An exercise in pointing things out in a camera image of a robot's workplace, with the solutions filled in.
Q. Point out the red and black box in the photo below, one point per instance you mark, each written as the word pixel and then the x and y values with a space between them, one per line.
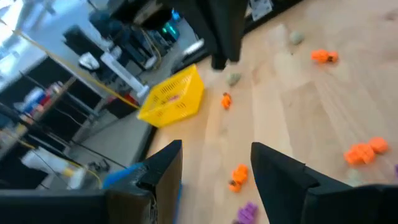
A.
pixel 122 107

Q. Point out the wooden top desk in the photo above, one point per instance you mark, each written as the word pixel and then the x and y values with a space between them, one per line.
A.
pixel 66 87

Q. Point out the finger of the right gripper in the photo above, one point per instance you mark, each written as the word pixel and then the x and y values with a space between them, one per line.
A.
pixel 219 54
pixel 236 46

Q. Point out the yellow plastic basket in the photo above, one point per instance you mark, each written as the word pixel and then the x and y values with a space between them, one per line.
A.
pixel 183 84

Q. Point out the blue and red boxes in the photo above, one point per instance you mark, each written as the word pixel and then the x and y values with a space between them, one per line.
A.
pixel 32 98

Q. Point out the black partition wall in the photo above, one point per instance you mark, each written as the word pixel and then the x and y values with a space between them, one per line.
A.
pixel 49 70

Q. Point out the white cloth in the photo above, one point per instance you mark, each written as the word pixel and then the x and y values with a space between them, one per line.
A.
pixel 88 61

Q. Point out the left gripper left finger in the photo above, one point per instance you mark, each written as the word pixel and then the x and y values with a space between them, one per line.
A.
pixel 62 208

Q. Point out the grey skull decoration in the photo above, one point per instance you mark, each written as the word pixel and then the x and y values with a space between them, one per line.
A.
pixel 234 78
pixel 296 37

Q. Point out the white flat device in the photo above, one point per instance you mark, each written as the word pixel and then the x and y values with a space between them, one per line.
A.
pixel 193 47

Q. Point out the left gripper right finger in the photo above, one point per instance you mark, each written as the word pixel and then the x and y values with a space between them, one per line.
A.
pixel 311 202

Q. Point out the white trash bag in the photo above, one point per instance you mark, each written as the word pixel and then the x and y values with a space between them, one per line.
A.
pixel 43 160

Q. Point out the computer tower green lights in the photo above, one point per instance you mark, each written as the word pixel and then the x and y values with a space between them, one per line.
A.
pixel 169 29

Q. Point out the white tower fan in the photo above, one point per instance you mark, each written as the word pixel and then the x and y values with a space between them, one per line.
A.
pixel 124 73

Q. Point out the blue plastic basket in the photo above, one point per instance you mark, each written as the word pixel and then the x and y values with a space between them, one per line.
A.
pixel 119 175

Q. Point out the orange Halloween decoration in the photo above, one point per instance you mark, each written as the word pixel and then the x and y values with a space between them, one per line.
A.
pixel 324 56
pixel 365 151
pixel 226 101
pixel 237 177

